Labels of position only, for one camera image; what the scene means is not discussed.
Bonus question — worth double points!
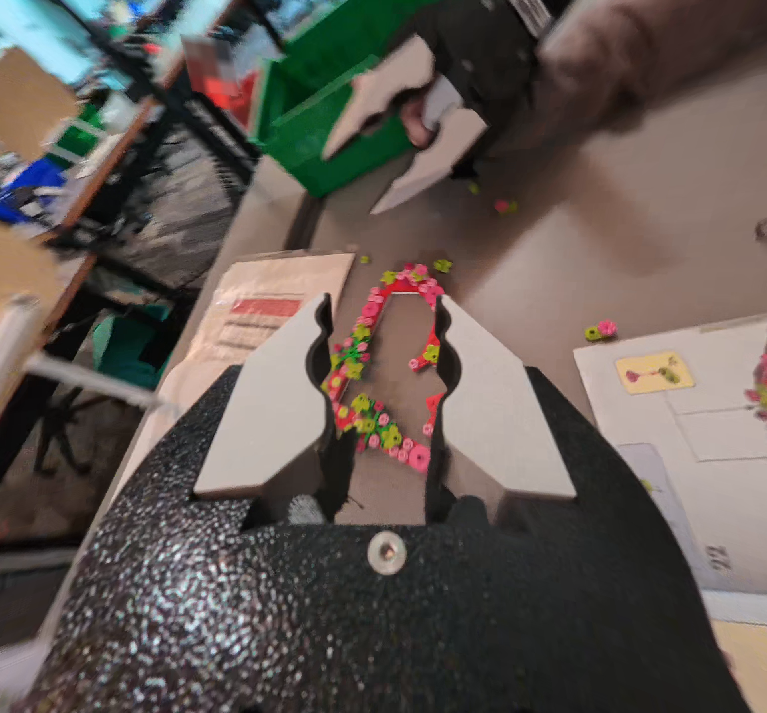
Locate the red lego heart with flowers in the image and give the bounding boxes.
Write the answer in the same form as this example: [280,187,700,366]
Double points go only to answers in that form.
[320,262,447,474]

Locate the blue storage bin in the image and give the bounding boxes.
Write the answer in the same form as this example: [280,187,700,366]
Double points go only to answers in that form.
[0,157,68,226]

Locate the pink lego flower cluster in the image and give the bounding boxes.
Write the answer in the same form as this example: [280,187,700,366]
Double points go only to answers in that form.
[745,342,767,424]

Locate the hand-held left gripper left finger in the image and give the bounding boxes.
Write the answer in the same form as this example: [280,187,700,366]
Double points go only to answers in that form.
[192,292,338,509]

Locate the green plastic bin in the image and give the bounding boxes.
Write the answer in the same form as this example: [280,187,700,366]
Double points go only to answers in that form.
[248,0,498,199]

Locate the beige paper bag, red label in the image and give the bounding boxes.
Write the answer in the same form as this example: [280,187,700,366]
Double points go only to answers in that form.
[159,252,357,402]

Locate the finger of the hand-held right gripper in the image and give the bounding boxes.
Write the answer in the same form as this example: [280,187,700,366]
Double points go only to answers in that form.
[321,35,437,161]
[369,73,490,215]

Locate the person's right forearm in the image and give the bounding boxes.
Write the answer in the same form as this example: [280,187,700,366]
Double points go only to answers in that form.
[533,0,767,141]

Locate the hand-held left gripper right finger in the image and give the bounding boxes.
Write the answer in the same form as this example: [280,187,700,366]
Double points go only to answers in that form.
[425,295,578,514]

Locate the white instruction booklet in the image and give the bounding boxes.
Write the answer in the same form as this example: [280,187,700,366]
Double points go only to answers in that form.
[572,314,767,594]

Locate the person's right hand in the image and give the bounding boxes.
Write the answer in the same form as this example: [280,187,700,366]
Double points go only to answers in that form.
[398,96,438,149]

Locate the black office chair base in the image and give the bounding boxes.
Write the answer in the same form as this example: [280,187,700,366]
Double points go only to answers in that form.
[33,389,123,480]

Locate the teal storage bin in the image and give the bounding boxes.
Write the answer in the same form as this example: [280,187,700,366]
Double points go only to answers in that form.
[91,310,176,391]

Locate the wooden desk with black frame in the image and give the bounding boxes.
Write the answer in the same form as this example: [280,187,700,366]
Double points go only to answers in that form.
[36,0,282,252]

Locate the tan cardboard panel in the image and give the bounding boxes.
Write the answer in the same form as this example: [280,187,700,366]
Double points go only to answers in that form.
[0,47,82,163]

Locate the white metal pole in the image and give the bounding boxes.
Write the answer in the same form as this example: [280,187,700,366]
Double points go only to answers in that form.
[0,294,177,423]

